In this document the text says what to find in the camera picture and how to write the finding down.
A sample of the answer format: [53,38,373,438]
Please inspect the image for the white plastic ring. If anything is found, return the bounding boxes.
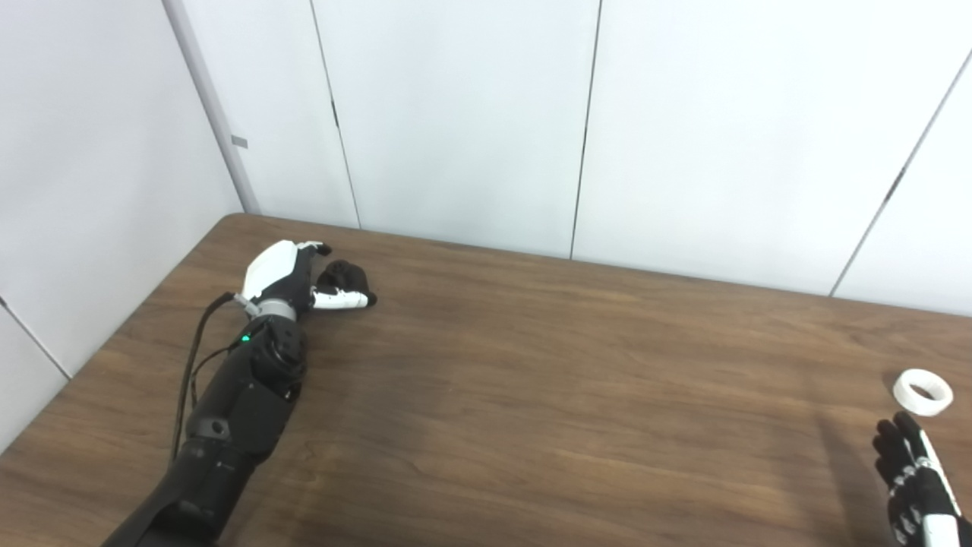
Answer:
[892,369,955,417]

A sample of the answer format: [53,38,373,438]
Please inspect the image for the round black plastic part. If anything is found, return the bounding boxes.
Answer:
[315,260,373,297]

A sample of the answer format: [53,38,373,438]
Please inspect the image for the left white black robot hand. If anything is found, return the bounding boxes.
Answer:
[234,240,378,320]

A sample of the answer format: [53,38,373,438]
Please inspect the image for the grey wall corner pipe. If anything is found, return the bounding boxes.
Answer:
[162,0,261,215]

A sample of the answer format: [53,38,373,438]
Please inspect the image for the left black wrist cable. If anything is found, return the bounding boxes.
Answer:
[171,292,251,464]

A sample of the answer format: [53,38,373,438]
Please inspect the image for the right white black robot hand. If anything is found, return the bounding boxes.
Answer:
[872,412,972,547]

